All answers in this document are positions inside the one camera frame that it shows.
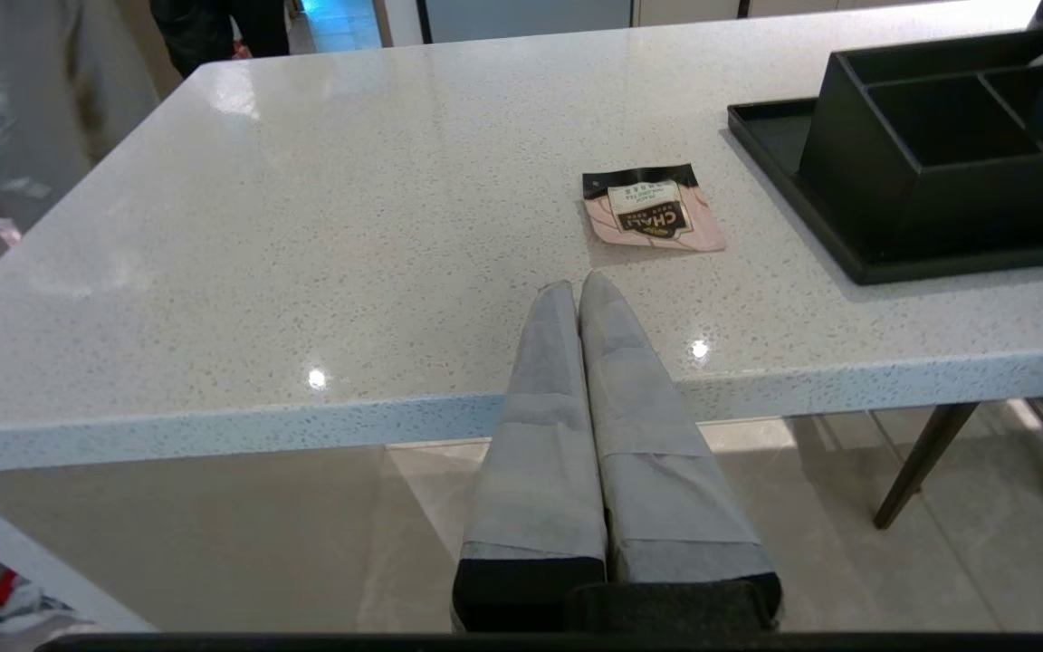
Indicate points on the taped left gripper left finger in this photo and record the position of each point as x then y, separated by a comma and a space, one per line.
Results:
540, 453

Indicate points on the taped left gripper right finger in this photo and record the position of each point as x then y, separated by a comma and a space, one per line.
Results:
657, 471

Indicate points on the pink black tea packet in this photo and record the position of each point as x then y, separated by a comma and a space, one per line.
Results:
653, 213

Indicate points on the black serving tray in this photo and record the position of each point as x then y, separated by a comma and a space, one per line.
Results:
770, 136

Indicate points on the black compartment organizer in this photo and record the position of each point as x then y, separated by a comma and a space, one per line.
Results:
938, 208

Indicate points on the person in black trousers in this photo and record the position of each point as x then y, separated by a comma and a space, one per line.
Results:
214, 32

